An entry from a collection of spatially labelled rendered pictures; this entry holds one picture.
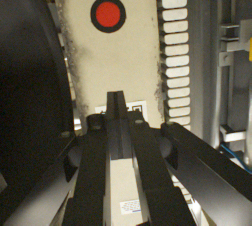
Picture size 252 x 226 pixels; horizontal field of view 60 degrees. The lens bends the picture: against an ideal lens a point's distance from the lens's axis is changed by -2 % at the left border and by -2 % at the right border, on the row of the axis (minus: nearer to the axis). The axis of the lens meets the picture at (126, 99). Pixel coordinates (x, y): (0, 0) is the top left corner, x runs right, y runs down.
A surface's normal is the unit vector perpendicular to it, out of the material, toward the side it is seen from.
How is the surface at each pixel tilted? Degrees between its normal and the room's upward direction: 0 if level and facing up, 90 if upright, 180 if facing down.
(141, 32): 90
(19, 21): 59
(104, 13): 90
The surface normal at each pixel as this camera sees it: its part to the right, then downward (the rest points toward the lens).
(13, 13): 0.13, 0.83
